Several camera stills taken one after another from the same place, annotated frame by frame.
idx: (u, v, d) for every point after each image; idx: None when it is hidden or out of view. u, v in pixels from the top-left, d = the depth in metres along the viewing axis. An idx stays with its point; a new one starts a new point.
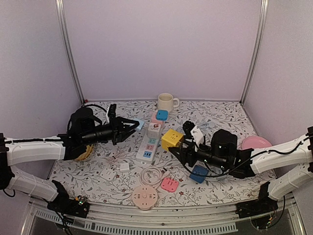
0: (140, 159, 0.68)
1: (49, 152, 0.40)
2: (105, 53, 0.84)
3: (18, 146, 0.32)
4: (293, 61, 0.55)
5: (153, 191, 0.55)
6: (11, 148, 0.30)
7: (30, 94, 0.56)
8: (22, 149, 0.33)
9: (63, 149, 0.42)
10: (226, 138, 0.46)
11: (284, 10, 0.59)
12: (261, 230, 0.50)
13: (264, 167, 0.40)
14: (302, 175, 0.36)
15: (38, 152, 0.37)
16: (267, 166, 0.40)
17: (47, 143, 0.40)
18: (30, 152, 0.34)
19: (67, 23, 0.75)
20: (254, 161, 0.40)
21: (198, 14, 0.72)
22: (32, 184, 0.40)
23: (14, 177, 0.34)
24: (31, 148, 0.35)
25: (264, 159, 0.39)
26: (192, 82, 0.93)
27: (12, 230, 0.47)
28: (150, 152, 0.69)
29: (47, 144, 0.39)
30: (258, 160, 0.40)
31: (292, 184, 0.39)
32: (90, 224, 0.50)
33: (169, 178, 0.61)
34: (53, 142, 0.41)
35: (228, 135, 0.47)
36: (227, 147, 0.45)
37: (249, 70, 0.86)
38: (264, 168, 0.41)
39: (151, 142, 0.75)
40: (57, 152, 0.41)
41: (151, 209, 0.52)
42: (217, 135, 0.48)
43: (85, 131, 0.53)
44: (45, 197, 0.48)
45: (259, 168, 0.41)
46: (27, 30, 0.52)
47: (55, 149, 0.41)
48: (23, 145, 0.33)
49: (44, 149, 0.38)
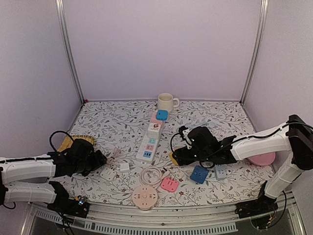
0: (140, 159, 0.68)
1: (40, 170, 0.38)
2: (105, 53, 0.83)
3: (11, 165, 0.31)
4: (293, 61, 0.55)
5: (153, 191, 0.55)
6: (5, 167, 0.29)
7: (31, 94, 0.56)
8: (16, 168, 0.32)
9: (54, 167, 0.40)
10: (199, 131, 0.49)
11: (284, 9, 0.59)
12: (261, 230, 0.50)
13: (245, 153, 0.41)
14: (290, 169, 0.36)
15: (30, 170, 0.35)
16: (248, 153, 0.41)
17: (38, 162, 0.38)
18: (22, 171, 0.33)
19: (67, 23, 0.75)
20: (234, 146, 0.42)
21: (199, 14, 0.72)
22: (27, 192, 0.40)
23: (8, 191, 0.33)
24: (24, 167, 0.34)
25: (242, 145, 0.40)
26: (193, 82, 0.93)
27: (12, 231, 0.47)
28: (150, 152, 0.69)
29: (39, 162, 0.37)
30: (237, 145, 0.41)
31: (283, 180, 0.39)
32: (90, 224, 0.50)
33: (169, 178, 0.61)
34: (44, 160, 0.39)
35: (203, 129, 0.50)
36: (201, 140, 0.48)
37: (250, 69, 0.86)
38: (245, 155, 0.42)
39: (151, 142, 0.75)
40: (49, 170, 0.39)
41: (151, 209, 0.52)
42: (194, 130, 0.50)
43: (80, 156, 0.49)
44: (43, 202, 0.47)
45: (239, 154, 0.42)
46: (27, 30, 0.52)
47: (46, 167, 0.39)
48: (15, 165, 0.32)
49: (37, 167, 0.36)
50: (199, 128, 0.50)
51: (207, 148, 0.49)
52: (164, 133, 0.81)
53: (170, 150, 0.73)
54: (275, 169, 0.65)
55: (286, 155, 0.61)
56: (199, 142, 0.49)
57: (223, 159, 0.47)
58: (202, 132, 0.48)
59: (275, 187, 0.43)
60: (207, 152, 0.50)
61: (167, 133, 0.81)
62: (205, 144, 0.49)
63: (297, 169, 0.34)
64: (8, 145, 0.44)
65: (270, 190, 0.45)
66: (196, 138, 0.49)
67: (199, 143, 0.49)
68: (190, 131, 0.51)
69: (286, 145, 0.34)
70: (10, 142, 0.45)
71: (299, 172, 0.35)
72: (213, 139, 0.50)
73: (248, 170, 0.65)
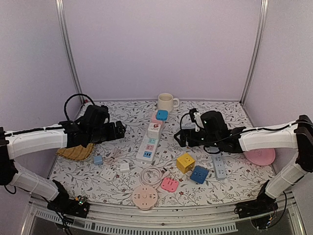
0: (140, 159, 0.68)
1: (49, 141, 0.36)
2: (105, 53, 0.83)
3: (18, 138, 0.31)
4: (292, 60, 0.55)
5: (153, 191, 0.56)
6: (11, 140, 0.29)
7: (31, 94, 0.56)
8: (22, 141, 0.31)
9: (65, 137, 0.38)
10: (212, 114, 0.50)
11: (284, 9, 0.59)
12: (261, 230, 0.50)
13: (250, 146, 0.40)
14: (292, 169, 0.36)
15: (39, 142, 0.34)
16: (253, 146, 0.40)
17: (48, 132, 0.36)
18: (30, 143, 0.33)
19: (66, 23, 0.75)
20: (242, 136, 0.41)
21: (199, 13, 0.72)
22: (33, 182, 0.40)
23: (17, 173, 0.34)
24: (31, 139, 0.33)
25: (251, 136, 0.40)
26: (193, 82, 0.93)
27: (12, 230, 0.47)
28: (150, 152, 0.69)
29: (50, 132, 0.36)
30: (246, 135, 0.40)
31: (285, 179, 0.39)
32: (90, 224, 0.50)
33: (169, 178, 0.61)
34: (54, 129, 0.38)
35: (216, 113, 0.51)
36: (212, 123, 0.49)
37: (250, 69, 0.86)
38: (250, 149, 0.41)
39: (150, 142, 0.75)
40: (60, 140, 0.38)
41: (151, 209, 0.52)
42: (206, 112, 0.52)
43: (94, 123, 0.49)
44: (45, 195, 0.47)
45: (245, 146, 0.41)
46: (27, 30, 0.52)
47: (57, 137, 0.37)
48: (22, 137, 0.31)
49: (47, 138, 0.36)
50: (213, 112, 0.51)
51: (216, 133, 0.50)
52: (164, 133, 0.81)
53: (170, 150, 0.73)
54: (275, 169, 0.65)
55: (286, 155, 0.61)
56: (211, 126, 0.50)
57: (230, 147, 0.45)
58: (216, 116, 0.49)
59: (277, 188, 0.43)
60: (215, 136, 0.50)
61: (167, 133, 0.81)
62: (215, 129, 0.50)
63: (300, 169, 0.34)
64: None
65: (272, 189, 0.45)
66: (209, 121, 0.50)
67: (211, 127, 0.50)
68: (205, 114, 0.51)
69: (292, 143, 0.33)
70: None
71: (301, 172, 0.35)
72: (225, 126, 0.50)
73: (248, 169, 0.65)
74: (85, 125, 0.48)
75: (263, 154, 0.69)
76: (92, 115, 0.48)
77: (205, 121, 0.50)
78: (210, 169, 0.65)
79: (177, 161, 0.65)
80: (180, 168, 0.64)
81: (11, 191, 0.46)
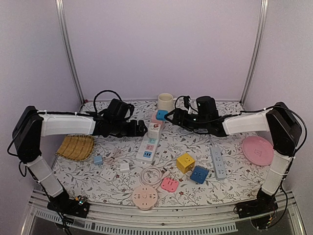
0: (140, 159, 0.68)
1: (79, 125, 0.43)
2: (105, 52, 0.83)
3: (52, 117, 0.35)
4: (293, 60, 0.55)
5: (153, 191, 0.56)
6: (46, 118, 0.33)
7: (30, 93, 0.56)
8: (55, 121, 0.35)
9: (92, 124, 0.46)
10: (206, 99, 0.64)
11: (284, 9, 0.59)
12: (261, 230, 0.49)
13: (232, 129, 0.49)
14: (276, 157, 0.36)
15: (70, 124, 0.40)
16: (234, 129, 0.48)
17: (78, 117, 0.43)
18: (62, 124, 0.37)
19: (66, 22, 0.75)
20: (225, 120, 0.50)
21: (199, 13, 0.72)
22: (46, 172, 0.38)
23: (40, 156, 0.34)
24: (64, 120, 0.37)
25: (232, 120, 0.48)
26: (193, 82, 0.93)
27: (12, 230, 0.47)
28: (150, 152, 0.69)
29: (79, 118, 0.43)
30: (229, 120, 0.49)
31: (273, 171, 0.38)
32: (90, 224, 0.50)
33: (169, 178, 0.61)
34: (83, 117, 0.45)
35: (209, 99, 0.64)
36: (206, 106, 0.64)
37: (250, 69, 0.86)
38: (233, 131, 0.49)
39: (151, 142, 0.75)
40: (87, 126, 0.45)
41: (151, 209, 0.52)
42: (201, 98, 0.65)
43: (116, 115, 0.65)
44: (49, 190, 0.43)
45: (228, 129, 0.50)
46: (27, 29, 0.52)
47: (86, 122, 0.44)
48: (56, 117, 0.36)
49: (77, 122, 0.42)
50: (207, 98, 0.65)
51: (207, 115, 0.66)
52: (164, 133, 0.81)
53: (170, 150, 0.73)
54: None
55: None
56: (204, 108, 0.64)
57: (216, 130, 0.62)
58: (209, 102, 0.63)
59: (271, 182, 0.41)
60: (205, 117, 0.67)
61: (167, 133, 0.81)
62: (207, 112, 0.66)
63: (280, 155, 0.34)
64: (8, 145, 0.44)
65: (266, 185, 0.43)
66: (203, 104, 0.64)
67: (204, 110, 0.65)
68: (202, 98, 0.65)
69: (265, 125, 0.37)
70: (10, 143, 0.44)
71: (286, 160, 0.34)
72: (214, 110, 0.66)
73: (248, 169, 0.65)
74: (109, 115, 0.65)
75: (263, 154, 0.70)
76: (116, 108, 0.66)
77: (200, 105, 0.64)
78: (210, 169, 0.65)
79: (177, 161, 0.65)
80: (180, 168, 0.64)
81: (13, 185, 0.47)
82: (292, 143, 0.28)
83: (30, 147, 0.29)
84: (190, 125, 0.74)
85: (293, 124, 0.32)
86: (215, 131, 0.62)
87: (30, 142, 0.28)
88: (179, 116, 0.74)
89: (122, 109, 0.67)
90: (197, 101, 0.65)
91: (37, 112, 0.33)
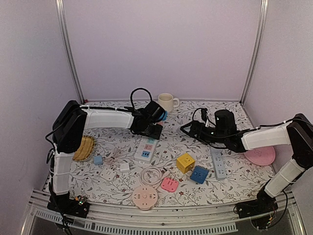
0: (139, 158, 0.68)
1: (117, 120, 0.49)
2: (106, 53, 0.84)
3: (94, 112, 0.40)
4: (293, 60, 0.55)
5: (153, 191, 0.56)
6: (89, 113, 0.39)
7: (31, 93, 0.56)
8: (96, 115, 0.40)
9: (130, 119, 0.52)
10: (225, 113, 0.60)
11: (284, 9, 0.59)
12: (261, 230, 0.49)
13: (250, 144, 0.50)
14: (289, 165, 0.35)
15: (109, 119, 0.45)
16: (254, 144, 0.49)
17: (118, 112, 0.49)
18: (103, 118, 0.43)
19: (67, 22, 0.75)
20: (244, 135, 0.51)
21: (199, 13, 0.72)
22: (64, 170, 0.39)
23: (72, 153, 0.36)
24: (105, 115, 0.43)
25: (251, 135, 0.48)
26: (193, 81, 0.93)
27: (12, 230, 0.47)
28: (148, 152, 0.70)
29: (119, 114, 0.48)
30: (247, 135, 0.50)
31: (283, 176, 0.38)
32: (90, 224, 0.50)
33: (169, 178, 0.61)
34: (123, 112, 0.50)
35: (228, 112, 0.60)
36: (224, 120, 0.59)
37: (250, 69, 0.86)
38: (252, 146, 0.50)
39: (149, 142, 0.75)
40: (126, 121, 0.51)
41: (151, 209, 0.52)
42: (220, 111, 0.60)
43: (153, 114, 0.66)
44: (56, 187, 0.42)
45: (247, 143, 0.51)
46: (27, 30, 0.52)
47: (124, 117, 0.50)
48: (97, 112, 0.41)
49: (116, 118, 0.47)
50: (226, 111, 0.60)
51: (226, 130, 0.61)
52: (164, 133, 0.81)
53: (170, 150, 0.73)
54: (275, 170, 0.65)
55: (286, 156, 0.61)
56: (221, 123, 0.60)
57: (234, 146, 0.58)
58: (227, 116, 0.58)
59: (275, 184, 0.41)
60: (224, 131, 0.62)
61: (167, 133, 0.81)
62: (226, 127, 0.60)
63: (296, 165, 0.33)
64: (9, 146, 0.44)
65: (271, 188, 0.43)
66: (221, 119, 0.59)
67: (222, 124, 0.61)
68: (219, 111, 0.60)
69: (286, 138, 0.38)
70: (11, 144, 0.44)
71: (299, 170, 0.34)
72: (234, 126, 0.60)
73: (248, 169, 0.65)
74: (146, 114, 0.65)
75: (263, 154, 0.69)
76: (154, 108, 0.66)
77: (218, 119, 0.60)
78: (210, 169, 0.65)
79: (177, 161, 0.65)
80: (180, 168, 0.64)
81: (13, 184, 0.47)
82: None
83: (72, 138, 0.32)
84: (207, 139, 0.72)
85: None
86: (234, 147, 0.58)
87: (74, 134, 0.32)
88: (196, 128, 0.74)
89: (158, 112, 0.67)
90: (214, 115, 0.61)
91: (78, 107, 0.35)
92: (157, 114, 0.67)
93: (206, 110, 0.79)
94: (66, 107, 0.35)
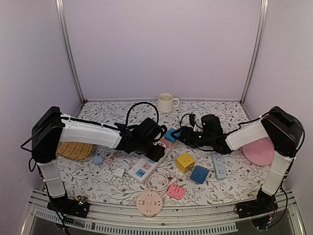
0: (131, 175, 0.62)
1: (103, 136, 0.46)
2: (105, 52, 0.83)
3: (74, 125, 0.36)
4: (293, 59, 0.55)
5: (158, 198, 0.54)
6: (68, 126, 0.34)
7: (30, 93, 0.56)
8: (76, 129, 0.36)
9: (115, 138, 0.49)
10: (210, 117, 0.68)
11: (284, 9, 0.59)
12: (261, 230, 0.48)
13: (234, 144, 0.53)
14: (276, 157, 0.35)
15: (94, 135, 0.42)
16: (238, 143, 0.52)
17: (105, 129, 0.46)
18: (85, 132, 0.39)
19: (67, 22, 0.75)
20: (227, 136, 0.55)
21: (199, 13, 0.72)
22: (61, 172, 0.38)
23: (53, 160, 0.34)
24: (88, 130, 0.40)
25: (234, 134, 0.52)
26: (193, 81, 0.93)
27: (12, 230, 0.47)
28: (144, 172, 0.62)
29: (105, 129, 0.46)
30: (229, 135, 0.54)
31: (276, 173, 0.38)
32: (90, 224, 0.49)
33: (176, 185, 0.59)
34: (109, 129, 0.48)
35: (212, 117, 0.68)
36: (210, 124, 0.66)
37: (250, 69, 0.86)
38: (237, 145, 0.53)
39: (150, 161, 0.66)
40: (111, 139, 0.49)
41: (156, 216, 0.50)
42: (207, 116, 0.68)
43: (146, 135, 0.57)
44: (50, 190, 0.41)
45: (232, 145, 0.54)
46: (27, 30, 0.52)
47: (111, 136, 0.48)
48: (78, 125, 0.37)
49: (100, 133, 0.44)
50: (212, 117, 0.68)
51: (212, 133, 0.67)
52: None
53: (170, 150, 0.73)
54: None
55: None
56: (208, 127, 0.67)
57: (221, 149, 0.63)
58: (213, 120, 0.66)
59: (270, 182, 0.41)
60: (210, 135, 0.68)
61: None
62: (212, 130, 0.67)
63: (280, 155, 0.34)
64: (8, 146, 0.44)
65: (269, 186, 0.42)
66: (207, 123, 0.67)
67: (209, 128, 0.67)
68: (206, 117, 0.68)
69: (263, 131, 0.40)
70: (10, 144, 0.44)
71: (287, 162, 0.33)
72: (219, 129, 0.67)
73: (248, 169, 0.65)
74: (139, 133, 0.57)
75: (263, 154, 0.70)
76: (148, 129, 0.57)
77: (204, 124, 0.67)
78: (210, 169, 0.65)
79: (177, 160, 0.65)
80: (180, 168, 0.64)
81: (13, 184, 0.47)
82: (292, 142, 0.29)
83: (46, 148, 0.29)
84: (194, 143, 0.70)
85: (291, 125, 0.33)
86: (220, 150, 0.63)
87: (47, 145, 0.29)
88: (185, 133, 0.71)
89: (153, 130, 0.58)
90: (202, 120, 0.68)
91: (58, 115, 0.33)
92: (152, 134, 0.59)
93: (194, 116, 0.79)
94: (46, 113, 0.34)
